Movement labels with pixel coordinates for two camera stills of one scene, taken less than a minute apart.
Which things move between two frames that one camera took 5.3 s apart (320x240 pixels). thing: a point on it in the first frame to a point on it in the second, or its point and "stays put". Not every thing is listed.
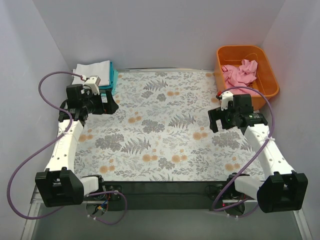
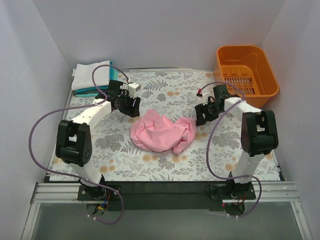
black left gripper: (104, 102) to (130, 106)
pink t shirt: (235, 76) to (152, 132)
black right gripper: (219, 118) to (203, 114)
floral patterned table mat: (162, 128) stays put
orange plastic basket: (233, 55) stays put
